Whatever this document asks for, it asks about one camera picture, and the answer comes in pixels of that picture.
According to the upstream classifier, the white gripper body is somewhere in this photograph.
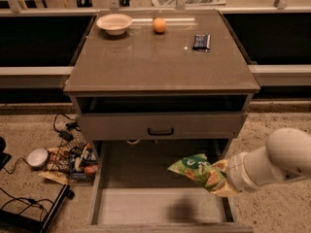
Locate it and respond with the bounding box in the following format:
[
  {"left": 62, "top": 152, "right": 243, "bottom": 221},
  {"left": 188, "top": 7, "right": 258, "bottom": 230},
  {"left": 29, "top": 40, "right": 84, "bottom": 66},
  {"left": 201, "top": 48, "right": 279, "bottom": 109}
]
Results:
[{"left": 226, "top": 152, "right": 259, "bottom": 192}]

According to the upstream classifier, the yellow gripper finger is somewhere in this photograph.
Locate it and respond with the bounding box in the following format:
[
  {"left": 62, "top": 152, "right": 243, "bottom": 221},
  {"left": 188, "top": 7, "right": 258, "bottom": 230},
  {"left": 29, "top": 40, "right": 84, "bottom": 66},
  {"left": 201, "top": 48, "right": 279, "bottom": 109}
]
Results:
[
  {"left": 212, "top": 183, "right": 239, "bottom": 197},
  {"left": 212, "top": 159, "right": 229, "bottom": 173}
]

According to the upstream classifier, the green rice chip bag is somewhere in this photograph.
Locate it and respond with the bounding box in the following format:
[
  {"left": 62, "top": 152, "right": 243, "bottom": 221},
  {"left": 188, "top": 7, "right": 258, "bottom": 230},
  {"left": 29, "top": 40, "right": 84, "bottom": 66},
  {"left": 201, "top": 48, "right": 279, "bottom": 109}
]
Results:
[{"left": 168, "top": 153, "right": 226, "bottom": 192}]

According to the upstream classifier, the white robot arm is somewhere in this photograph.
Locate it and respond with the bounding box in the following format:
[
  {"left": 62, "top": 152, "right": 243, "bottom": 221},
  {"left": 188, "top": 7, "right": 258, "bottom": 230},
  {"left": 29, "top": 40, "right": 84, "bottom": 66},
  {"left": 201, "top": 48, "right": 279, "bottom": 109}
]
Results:
[{"left": 212, "top": 128, "right": 311, "bottom": 197}]

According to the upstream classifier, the closed grey upper drawer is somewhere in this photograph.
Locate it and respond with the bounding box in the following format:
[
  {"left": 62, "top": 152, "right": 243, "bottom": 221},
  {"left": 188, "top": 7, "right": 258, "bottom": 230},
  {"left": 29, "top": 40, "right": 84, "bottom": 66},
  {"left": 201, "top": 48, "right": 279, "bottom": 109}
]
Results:
[{"left": 78, "top": 113, "right": 247, "bottom": 141}]

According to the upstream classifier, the open grey lower drawer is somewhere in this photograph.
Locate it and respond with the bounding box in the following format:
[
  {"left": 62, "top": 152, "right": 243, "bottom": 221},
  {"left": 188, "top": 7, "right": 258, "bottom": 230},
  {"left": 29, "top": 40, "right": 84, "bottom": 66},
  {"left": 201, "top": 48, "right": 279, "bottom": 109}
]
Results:
[{"left": 87, "top": 140, "right": 254, "bottom": 233}]

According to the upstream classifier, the grey drawer cabinet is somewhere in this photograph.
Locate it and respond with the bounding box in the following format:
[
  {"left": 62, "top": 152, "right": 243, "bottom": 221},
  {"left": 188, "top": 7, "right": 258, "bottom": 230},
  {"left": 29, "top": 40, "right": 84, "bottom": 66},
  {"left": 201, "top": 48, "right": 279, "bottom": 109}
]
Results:
[{"left": 64, "top": 10, "right": 259, "bottom": 152}]

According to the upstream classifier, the dark blue snack packet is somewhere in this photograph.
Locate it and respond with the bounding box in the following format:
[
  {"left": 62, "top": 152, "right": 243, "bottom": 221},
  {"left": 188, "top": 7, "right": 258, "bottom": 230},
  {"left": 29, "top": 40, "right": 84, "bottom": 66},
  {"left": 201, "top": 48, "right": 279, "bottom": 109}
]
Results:
[{"left": 192, "top": 35, "right": 211, "bottom": 52}]

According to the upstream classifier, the pile of snack packets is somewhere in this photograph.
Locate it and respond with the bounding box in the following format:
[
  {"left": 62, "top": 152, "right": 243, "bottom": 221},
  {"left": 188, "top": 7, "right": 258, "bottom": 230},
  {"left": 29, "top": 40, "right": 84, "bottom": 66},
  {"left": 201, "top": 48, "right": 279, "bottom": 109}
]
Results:
[{"left": 39, "top": 143, "right": 98, "bottom": 184}]

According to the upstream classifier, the orange fruit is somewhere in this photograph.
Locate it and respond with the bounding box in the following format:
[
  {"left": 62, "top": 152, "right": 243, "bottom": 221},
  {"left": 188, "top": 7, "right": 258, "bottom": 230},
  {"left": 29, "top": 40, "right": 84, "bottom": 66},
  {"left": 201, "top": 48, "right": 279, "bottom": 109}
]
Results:
[{"left": 153, "top": 17, "right": 166, "bottom": 33}]

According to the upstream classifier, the white bowl on cabinet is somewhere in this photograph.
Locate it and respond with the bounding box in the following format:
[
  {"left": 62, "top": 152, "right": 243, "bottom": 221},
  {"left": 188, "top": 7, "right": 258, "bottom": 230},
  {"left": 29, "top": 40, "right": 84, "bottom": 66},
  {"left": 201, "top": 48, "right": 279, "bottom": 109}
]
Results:
[{"left": 96, "top": 14, "right": 132, "bottom": 36}]

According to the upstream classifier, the black stand base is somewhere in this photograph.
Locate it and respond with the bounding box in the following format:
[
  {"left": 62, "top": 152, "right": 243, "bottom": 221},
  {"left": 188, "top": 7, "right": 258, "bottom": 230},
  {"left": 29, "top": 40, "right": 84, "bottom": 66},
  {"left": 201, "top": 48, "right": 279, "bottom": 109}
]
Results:
[{"left": 0, "top": 184, "right": 75, "bottom": 233}]

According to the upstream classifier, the black power adapter cable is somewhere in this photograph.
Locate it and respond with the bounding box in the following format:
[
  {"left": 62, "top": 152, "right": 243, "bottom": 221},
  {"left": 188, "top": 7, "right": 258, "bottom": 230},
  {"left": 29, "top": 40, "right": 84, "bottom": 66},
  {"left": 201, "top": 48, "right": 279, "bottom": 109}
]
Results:
[{"left": 52, "top": 113, "right": 82, "bottom": 143}]

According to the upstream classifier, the black cable on floor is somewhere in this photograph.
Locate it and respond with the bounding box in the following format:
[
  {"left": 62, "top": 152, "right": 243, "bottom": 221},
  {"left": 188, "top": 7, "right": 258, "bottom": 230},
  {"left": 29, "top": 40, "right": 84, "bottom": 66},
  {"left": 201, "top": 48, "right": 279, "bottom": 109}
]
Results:
[{"left": 0, "top": 187, "right": 54, "bottom": 221}]

